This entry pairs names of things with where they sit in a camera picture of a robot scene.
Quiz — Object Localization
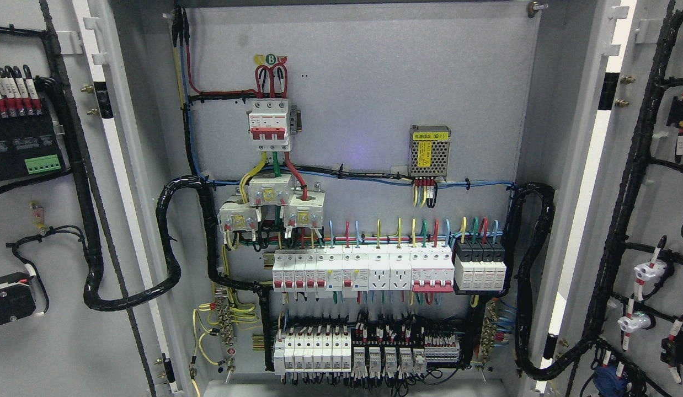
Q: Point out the grey cabinet door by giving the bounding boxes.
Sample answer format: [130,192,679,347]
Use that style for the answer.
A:
[0,1,172,396]
[502,1,683,396]

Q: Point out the white current transformers group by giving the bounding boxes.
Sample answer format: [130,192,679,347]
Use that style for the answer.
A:
[218,174,326,233]

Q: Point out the white socket breaker row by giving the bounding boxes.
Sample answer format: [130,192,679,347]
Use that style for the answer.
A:
[273,245,455,297]

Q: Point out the metal mesh power supply module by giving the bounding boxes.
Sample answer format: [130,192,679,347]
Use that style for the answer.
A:
[409,124,451,178]

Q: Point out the red main circuit breaker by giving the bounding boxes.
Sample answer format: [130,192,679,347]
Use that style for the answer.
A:
[248,99,302,152]

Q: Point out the black surge protector block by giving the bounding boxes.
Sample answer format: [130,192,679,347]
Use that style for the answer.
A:
[453,239,507,297]

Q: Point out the lower white breaker relay row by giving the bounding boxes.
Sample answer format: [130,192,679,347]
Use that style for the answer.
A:
[273,317,463,389]

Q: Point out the black digital power meter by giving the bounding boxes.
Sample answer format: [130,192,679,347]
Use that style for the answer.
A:
[0,110,65,181]

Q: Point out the black corrugated cable conduit right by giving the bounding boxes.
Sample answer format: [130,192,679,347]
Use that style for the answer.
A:
[504,182,596,382]

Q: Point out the black corrugated cable conduit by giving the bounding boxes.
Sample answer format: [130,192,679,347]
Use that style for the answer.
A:
[504,182,596,382]
[35,77,273,370]

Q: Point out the black corrugated cable conduit left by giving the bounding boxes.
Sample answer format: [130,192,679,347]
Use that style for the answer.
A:
[35,77,273,370]

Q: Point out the white rotary selector switch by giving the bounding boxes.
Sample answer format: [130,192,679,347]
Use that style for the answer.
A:
[0,272,36,326]

